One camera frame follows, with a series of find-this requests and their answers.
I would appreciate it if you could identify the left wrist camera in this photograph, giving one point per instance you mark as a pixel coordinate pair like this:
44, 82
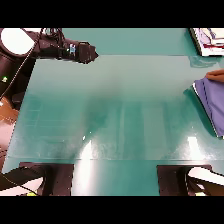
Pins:
53, 35

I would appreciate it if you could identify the orange T-shirt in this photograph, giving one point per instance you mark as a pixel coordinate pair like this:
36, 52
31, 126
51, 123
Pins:
216, 75

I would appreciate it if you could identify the purple garment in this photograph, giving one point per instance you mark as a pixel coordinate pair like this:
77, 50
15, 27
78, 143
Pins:
213, 103

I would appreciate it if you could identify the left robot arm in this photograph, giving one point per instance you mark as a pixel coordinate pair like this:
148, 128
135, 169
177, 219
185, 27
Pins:
16, 63

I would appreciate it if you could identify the heap of clothes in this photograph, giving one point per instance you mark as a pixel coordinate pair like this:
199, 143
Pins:
210, 41

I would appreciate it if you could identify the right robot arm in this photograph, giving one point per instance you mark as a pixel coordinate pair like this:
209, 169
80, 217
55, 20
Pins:
200, 181

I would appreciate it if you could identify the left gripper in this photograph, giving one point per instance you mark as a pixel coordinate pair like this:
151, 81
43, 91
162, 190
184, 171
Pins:
85, 52

